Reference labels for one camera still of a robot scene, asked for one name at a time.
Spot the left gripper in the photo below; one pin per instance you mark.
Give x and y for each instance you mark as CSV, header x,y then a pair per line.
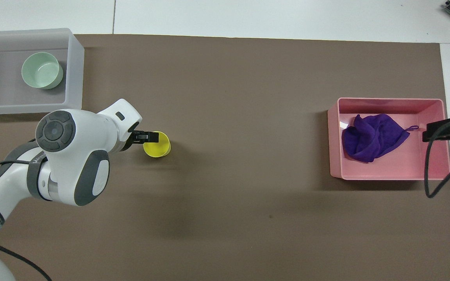
x,y
136,133

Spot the yellow cup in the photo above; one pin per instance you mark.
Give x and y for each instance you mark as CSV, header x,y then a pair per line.
x,y
157,150

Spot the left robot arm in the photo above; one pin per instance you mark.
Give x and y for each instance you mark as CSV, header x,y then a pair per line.
x,y
72,156

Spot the pink plastic box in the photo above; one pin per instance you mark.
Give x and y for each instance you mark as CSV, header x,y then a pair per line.
x,y
389,169

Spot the translucent white plastic bin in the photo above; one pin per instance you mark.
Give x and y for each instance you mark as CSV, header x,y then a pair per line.
x,y
72,70

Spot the light green bowl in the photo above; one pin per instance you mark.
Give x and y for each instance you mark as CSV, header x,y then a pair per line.
x,y
39,71

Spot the purple cloth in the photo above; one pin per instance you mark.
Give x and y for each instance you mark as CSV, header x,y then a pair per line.
x,y
369,138

